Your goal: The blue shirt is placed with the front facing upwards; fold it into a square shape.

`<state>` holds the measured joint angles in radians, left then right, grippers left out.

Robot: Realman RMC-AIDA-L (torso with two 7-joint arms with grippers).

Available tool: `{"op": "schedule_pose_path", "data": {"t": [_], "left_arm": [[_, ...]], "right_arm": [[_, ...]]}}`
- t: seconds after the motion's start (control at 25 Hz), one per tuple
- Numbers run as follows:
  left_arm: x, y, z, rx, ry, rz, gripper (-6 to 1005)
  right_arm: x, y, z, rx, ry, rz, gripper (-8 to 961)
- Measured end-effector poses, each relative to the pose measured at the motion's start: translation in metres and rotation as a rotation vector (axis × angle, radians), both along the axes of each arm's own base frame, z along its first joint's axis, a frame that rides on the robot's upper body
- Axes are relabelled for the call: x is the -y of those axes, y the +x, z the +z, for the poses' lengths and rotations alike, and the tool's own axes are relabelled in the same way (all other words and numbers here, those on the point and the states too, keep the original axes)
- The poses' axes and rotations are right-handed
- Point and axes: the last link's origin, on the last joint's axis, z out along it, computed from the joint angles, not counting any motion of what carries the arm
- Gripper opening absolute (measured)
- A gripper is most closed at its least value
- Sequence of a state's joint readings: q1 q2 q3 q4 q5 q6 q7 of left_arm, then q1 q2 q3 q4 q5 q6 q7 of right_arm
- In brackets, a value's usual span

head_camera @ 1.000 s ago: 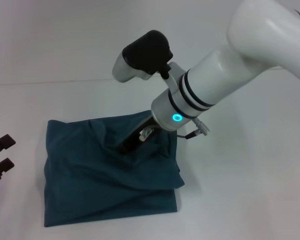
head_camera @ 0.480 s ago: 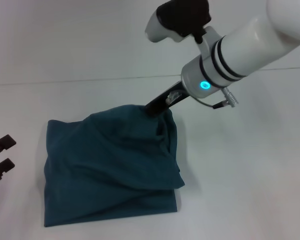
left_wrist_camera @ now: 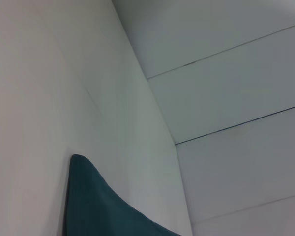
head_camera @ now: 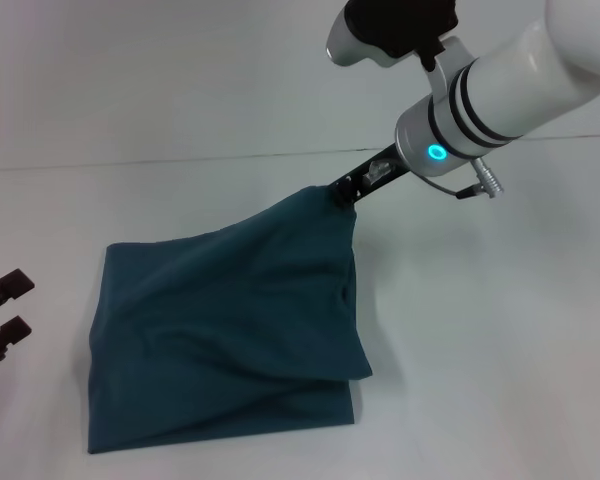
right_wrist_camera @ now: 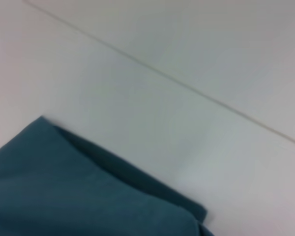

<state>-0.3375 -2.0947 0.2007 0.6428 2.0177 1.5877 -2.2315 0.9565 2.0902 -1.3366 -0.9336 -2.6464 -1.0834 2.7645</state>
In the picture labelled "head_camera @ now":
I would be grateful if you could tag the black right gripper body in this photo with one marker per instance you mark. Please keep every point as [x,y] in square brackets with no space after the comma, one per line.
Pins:
[375,175]

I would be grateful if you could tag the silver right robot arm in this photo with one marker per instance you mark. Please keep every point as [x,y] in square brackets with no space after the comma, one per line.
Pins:
[480,90]

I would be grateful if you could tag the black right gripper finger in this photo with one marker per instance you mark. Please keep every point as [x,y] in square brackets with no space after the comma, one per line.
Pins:
[345,196]

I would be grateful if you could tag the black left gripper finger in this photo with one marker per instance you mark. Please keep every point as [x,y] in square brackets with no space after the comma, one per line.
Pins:
[7,289]
[5,339]

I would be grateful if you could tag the teal T-shirt with FREE! print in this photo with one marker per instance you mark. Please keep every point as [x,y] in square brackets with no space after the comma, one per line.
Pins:
[230,325]

